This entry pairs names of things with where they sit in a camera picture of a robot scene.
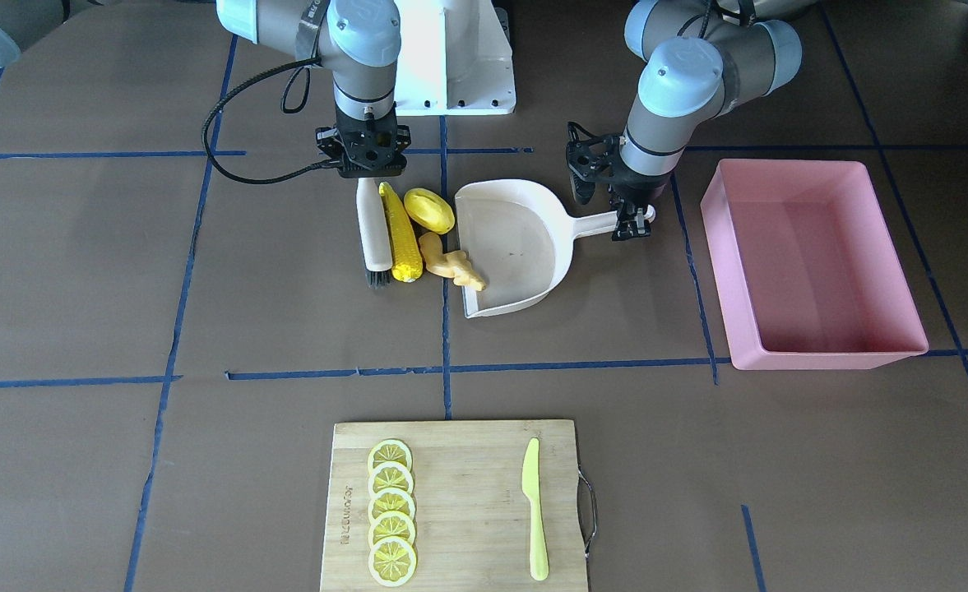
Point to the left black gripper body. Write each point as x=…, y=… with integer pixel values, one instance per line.
x=638, y=191

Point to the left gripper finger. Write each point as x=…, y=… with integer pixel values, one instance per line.
x=641, y=226

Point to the beige plastic dustpan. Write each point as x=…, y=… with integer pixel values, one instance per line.
x=520, y=239

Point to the lemon slice five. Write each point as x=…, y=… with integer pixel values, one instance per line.
x=392, y=561

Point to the lemon slice two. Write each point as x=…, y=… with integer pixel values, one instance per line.
x=390, y=474

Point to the yellow toy corn cob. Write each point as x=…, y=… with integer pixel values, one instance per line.
x=408, y=265

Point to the yellow toy lemon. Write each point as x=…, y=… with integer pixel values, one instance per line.
x=429, y=210

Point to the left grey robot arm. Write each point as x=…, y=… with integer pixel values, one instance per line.
x=701, y=60

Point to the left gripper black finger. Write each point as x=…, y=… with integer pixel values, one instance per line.
x=626, y=227

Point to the pink rectangular bin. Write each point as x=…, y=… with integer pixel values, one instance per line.
x=806, y=271

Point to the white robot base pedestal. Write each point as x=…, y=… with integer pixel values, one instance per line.
x=455, y=60

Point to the yellow plastic knife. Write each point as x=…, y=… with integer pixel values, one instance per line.
x=538, y=559

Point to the lemon slice three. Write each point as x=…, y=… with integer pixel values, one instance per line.
x=391, y=500

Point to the lemon slice four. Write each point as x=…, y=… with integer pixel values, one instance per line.
x=392, y=524

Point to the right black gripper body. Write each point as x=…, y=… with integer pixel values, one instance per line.
x=323, y=141

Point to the tan toy ginger root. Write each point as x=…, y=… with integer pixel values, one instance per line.
x=453, y=265

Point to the lemon slice one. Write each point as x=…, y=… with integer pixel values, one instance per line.
x=390, y=450

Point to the beige hand brush black bristles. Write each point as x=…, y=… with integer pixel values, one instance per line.
x=374, y=234

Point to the wooden cutting board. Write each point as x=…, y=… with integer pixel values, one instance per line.
x=473, y=523

